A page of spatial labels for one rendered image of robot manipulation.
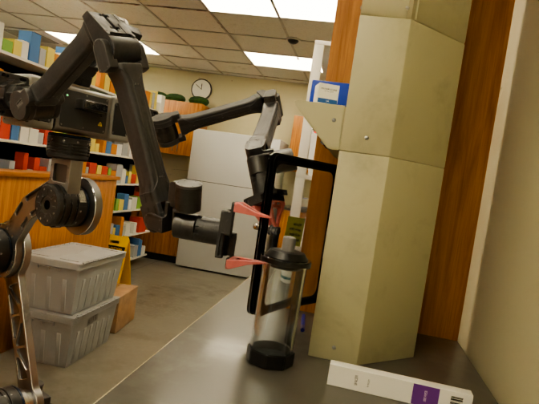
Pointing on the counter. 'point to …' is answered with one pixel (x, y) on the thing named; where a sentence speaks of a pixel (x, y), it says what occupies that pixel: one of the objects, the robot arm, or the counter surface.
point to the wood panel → (469, 163)
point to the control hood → (325, 122)
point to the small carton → (326, 93)
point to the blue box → (338, 92)
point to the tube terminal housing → (386, 191)
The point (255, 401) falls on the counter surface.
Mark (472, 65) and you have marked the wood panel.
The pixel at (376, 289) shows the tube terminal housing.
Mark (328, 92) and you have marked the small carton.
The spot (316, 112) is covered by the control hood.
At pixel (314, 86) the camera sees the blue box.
